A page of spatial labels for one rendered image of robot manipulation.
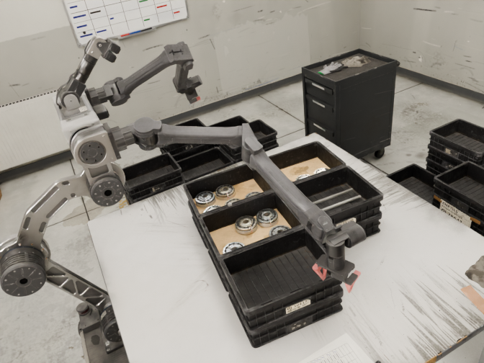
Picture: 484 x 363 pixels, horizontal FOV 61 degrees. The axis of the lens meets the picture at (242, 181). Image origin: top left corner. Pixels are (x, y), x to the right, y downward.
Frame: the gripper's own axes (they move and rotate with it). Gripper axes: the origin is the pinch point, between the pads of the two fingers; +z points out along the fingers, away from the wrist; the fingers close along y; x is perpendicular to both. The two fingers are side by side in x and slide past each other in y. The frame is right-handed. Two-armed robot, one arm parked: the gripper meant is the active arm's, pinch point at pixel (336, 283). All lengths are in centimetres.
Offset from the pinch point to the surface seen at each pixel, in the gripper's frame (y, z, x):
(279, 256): 36.0, 18.4, -13.6
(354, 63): 112, 12, -218
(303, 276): 21.4, 18.8, -9.9
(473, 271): -28, 32, -60
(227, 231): 66, 18, -13
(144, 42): 332, -5, -173
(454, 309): -28, 33, -38
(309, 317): 12.4, 26.2, 0.4
